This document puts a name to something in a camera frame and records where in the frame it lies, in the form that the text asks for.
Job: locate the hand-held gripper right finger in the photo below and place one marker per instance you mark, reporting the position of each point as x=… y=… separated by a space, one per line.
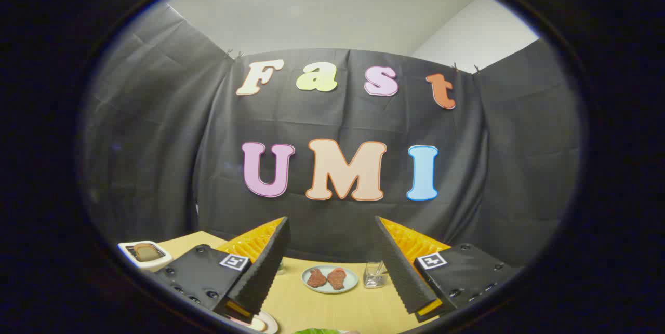
x=397 y=266

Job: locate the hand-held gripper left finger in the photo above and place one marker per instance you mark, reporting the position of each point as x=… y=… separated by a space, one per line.
x=267 y=266

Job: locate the green lettuce leaf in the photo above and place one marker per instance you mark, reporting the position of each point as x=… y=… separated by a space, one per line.
x=317 y=331

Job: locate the plain bread slice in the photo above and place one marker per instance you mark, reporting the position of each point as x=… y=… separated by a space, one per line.
x=147 y=252

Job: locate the clear utensil holder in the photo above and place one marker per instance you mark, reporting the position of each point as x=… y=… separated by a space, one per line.
x=373 y=276

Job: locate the light blue plate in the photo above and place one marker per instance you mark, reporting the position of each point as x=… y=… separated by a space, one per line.
x=350 y=282

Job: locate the brown fried chicken piece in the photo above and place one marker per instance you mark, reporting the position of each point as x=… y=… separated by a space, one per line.
x=316 y=278

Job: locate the large cream round plate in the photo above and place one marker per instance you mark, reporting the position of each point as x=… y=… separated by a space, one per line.
x=269 y=322

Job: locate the fried chicken piece orange tip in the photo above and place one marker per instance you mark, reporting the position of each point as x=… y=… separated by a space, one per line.
x=337 y=278

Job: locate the white toaster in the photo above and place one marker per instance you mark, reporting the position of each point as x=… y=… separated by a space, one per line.
x=156 y=262

